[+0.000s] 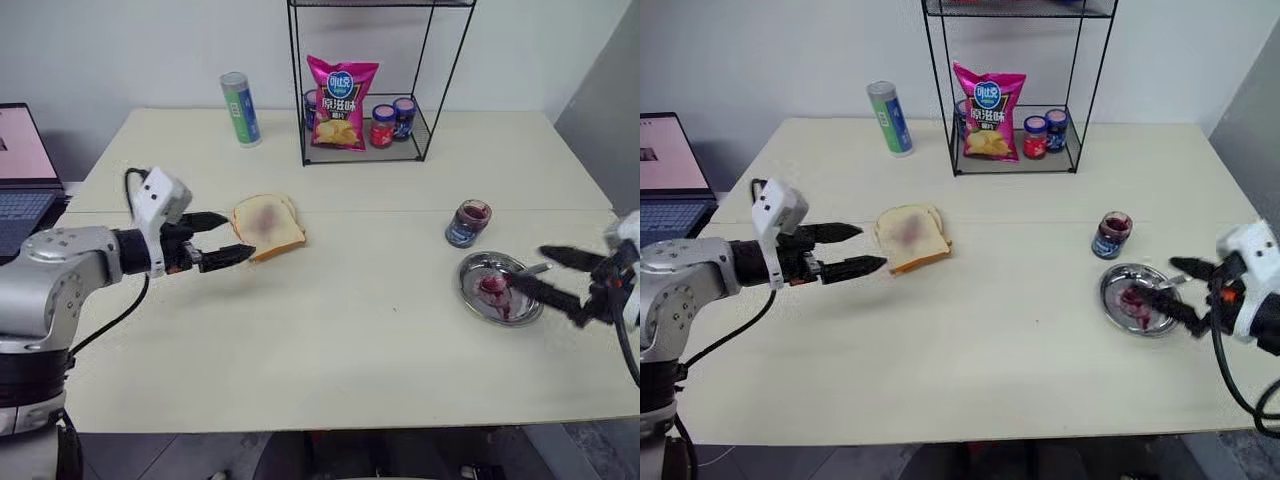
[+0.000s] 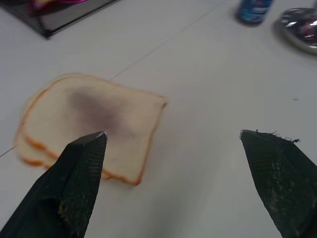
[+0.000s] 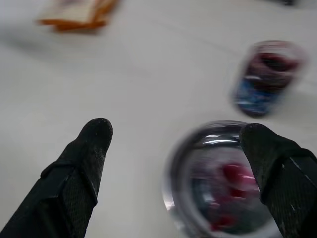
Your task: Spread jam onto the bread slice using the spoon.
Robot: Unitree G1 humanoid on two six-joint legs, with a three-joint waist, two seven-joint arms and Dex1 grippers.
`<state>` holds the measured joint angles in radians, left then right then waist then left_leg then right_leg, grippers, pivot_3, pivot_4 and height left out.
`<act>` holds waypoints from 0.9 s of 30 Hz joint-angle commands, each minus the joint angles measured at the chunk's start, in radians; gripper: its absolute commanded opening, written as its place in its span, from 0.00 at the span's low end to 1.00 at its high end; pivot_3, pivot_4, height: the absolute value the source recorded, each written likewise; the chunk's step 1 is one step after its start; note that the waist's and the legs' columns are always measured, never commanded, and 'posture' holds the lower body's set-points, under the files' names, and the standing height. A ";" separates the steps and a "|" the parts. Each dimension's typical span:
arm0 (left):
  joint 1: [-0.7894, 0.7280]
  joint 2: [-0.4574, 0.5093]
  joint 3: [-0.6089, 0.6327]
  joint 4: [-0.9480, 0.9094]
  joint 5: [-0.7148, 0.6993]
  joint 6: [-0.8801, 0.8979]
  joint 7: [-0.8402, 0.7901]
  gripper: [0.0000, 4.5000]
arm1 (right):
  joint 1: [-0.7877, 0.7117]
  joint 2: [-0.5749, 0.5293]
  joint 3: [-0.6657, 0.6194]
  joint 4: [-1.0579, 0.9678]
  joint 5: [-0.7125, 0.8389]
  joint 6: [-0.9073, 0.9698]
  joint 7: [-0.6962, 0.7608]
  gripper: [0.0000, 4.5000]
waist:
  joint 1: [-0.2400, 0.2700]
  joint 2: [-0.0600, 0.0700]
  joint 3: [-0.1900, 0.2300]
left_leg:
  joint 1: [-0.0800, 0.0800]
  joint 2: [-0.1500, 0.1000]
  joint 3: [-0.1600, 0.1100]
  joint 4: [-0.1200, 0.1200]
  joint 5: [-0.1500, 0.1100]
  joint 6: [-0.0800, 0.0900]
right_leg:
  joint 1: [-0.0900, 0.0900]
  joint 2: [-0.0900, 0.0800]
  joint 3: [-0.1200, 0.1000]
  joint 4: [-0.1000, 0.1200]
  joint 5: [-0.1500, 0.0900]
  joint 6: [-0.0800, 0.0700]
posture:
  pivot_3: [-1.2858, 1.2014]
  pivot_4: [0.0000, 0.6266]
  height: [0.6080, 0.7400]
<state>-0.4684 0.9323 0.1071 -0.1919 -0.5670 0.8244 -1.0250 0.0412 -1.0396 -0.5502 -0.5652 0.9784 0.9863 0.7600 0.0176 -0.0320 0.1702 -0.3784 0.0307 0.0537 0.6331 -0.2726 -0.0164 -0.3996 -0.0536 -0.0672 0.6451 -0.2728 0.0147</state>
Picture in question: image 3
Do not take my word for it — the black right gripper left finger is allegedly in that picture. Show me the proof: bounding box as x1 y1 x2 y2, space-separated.
0 118 114 238

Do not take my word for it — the open jam jar blue label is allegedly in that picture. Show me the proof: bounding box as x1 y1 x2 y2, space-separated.
230 40 309 117

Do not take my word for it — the white bread slice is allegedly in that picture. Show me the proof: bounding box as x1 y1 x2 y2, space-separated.
36 0 119 31

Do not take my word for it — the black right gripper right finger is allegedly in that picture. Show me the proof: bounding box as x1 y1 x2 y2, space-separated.
239 123 317 238

